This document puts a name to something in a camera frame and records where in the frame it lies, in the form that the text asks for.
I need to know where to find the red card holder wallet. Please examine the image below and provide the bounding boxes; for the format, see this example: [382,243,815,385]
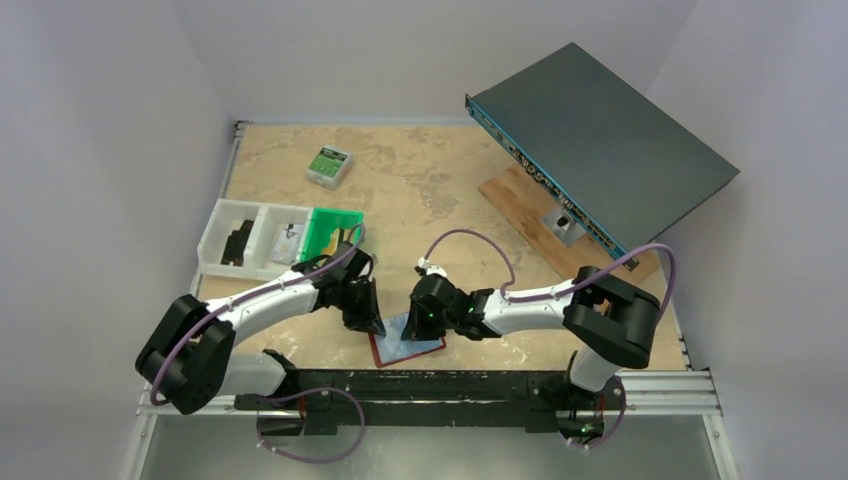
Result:
[369,312,446,368]

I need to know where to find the white credit card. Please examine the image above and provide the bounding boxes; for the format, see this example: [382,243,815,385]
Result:
[270,223,304,265]

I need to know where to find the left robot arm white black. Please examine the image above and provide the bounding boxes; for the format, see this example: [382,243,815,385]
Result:
[135,241,385,415]

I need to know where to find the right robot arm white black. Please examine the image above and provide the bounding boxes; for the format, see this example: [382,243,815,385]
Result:
[401,258,662,393]

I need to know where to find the green plastic bin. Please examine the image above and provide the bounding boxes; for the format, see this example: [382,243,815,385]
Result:
[300,207,364,261]

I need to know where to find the black part in bin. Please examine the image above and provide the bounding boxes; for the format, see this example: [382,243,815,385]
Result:
[220,219,254,267]

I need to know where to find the small green labelled box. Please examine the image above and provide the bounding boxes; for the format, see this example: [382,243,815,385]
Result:
[306,145,354,191]

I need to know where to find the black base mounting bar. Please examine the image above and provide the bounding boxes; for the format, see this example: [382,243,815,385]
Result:
[236,369,612,435]

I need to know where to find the white plastic bin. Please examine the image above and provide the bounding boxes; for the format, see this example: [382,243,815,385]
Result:
[197,199,314,280]

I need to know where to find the wooden board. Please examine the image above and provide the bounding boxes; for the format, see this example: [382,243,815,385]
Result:
[478,165,612,279]

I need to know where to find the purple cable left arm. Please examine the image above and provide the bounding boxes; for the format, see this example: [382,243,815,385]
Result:
[149,222,367,408]

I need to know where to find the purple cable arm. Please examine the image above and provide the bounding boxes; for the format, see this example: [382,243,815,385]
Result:
[421,228,677,333]
[149,222,367,408]

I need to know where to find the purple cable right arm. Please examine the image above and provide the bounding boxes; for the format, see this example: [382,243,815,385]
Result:
[421,228,677,333]

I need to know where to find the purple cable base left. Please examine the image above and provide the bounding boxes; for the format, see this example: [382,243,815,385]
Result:
[255,386,367,465]

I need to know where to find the purple cable base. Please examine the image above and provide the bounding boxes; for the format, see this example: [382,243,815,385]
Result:
[255,386,367,465]
[560,375,628,454]

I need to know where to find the metal bracket with knob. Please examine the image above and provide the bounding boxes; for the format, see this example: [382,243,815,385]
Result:
[542,208,586,247]

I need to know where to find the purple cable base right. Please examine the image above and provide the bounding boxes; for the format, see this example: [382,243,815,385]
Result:
[560,375,628,454]

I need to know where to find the dark network switch box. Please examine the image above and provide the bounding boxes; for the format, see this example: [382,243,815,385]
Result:
[464,43,739,259]

